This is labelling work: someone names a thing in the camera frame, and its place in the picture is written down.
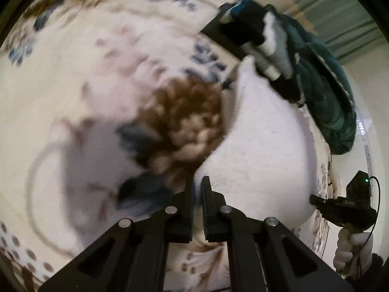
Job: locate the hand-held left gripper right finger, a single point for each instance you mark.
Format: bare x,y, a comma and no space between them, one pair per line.
214,219

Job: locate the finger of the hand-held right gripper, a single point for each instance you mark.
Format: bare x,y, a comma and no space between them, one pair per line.
320,201

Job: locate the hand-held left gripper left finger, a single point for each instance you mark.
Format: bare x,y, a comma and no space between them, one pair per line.
179,216

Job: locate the white knit sweater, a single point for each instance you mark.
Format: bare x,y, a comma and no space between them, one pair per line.
267,158

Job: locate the person's right forearm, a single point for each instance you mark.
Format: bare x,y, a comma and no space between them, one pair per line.
372,269

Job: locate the person's right hand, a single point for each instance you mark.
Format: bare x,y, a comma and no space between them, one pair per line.
346,255

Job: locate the white bed headboard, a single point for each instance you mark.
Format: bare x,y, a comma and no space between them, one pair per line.
366,146

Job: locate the dark teal blanket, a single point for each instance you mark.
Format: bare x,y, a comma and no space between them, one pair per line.
325,97

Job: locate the floral bedspread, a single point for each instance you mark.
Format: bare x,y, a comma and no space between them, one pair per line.
91,97

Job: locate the folded black striped sweater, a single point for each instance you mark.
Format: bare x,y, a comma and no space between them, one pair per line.
258,36

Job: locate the green striped curtain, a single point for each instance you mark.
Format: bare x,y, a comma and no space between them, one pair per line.
343,15

